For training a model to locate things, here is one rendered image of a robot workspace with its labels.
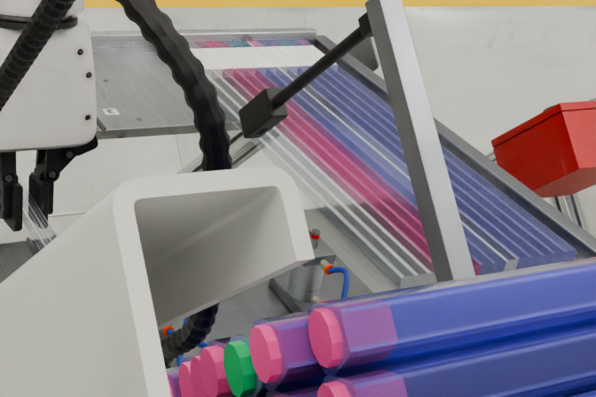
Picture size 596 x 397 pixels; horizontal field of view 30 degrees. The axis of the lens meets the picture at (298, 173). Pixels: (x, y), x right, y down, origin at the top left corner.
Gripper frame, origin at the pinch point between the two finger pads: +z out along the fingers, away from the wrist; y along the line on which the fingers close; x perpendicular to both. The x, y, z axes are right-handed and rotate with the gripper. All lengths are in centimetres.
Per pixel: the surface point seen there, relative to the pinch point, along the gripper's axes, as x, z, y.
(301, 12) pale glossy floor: 113, 7, 94
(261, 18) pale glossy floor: 112, 8, 84
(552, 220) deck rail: -12.7, 2.2, 46.9
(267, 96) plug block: -20.7, -13.7, 10.0
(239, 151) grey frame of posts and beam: 54, 16, 49
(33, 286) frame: -71, -26, -23
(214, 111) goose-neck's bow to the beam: -55, -23, -12
